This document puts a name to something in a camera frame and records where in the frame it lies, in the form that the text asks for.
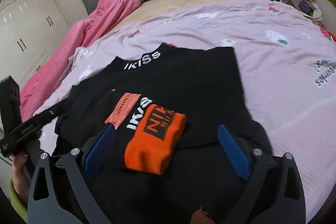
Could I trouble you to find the black sweater orange cuffs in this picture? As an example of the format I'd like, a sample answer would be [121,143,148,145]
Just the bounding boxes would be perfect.
[54,44,272,223]

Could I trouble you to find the green sleeve forearm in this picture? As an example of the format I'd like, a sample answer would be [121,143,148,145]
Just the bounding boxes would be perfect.
[8,178,28,223]

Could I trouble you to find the left hand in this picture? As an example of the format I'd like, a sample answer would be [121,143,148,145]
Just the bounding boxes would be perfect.
[12,152,30,206]

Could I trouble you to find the right hand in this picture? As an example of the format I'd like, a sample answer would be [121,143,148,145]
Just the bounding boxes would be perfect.
[190,208,214,224]

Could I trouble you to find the white wardrobe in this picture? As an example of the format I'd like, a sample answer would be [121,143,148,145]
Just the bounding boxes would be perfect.
[1,0,70,87]

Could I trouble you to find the lilac strawberry print bedsheet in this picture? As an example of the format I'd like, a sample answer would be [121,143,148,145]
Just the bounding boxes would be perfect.
[42,0,335,221]

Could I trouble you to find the pink fleece blanket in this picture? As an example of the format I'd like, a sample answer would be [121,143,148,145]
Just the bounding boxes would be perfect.
[20,0,141,121]

